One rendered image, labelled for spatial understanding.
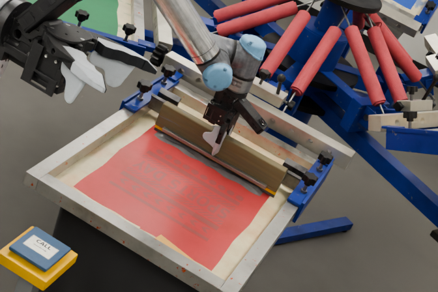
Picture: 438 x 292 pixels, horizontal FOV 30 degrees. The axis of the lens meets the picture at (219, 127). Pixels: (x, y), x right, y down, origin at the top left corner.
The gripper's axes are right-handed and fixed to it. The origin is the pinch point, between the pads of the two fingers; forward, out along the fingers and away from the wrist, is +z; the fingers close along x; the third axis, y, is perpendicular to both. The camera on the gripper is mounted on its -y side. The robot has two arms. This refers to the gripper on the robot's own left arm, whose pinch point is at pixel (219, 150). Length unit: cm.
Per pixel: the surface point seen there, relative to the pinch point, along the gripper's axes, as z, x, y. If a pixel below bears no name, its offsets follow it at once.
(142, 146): 4.3, 11.6, 18.4
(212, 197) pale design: 5.1, 16.0, -6.9
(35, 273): 5, 76, 10
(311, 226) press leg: 95, -142, -24
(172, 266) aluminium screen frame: 3, 53, -12
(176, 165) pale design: 4.6, 10.8, 7.3
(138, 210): 4.9, 37.9, 5.0
